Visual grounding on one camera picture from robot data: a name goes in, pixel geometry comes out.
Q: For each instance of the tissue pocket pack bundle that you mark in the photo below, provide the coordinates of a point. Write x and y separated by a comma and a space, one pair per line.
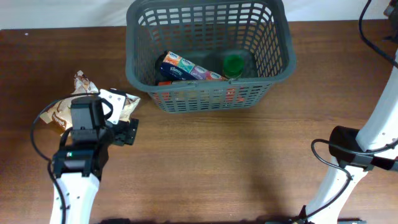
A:
177, 68

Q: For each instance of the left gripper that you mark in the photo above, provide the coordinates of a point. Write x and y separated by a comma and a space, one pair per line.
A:
126, 132

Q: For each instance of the grey plastic basket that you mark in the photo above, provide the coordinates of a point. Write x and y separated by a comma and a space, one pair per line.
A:
205, 33

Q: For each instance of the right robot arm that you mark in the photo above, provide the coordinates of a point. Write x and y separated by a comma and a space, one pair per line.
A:
351, 153

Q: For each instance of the green lid jar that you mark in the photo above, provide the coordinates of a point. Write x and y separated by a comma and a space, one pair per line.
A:
233, 66

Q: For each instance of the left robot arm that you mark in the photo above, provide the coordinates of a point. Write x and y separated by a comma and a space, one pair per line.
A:
76, 168

